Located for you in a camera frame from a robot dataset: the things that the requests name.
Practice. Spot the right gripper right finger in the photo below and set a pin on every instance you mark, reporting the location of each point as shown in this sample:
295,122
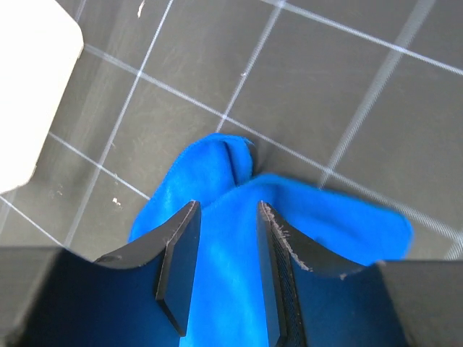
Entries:
313,296

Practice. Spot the blue towel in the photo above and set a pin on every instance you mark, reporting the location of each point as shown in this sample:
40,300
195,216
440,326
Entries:
227,307

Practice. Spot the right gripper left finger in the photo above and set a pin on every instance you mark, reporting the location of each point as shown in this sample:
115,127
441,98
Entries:
158,269

